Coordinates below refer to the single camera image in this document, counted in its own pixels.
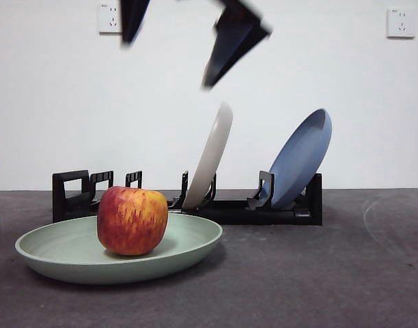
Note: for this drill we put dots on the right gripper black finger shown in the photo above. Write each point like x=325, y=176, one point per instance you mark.
x=229, y=48
x=132, y=20

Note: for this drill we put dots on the red yellow apple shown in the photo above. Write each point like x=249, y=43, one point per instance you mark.
x=132, y=222

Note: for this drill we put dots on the green plate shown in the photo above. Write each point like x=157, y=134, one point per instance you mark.
x=58, y=259

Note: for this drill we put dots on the beige plate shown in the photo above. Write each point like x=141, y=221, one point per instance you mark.
x=209, y=160

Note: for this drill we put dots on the blue plate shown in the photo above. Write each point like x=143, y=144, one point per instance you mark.
x=297, y=160

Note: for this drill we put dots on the black plate rack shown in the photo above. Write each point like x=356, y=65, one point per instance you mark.
x=263, y=217

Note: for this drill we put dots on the white wall socket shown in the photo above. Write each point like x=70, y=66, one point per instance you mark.
x=108, y=20
x=400, y=23

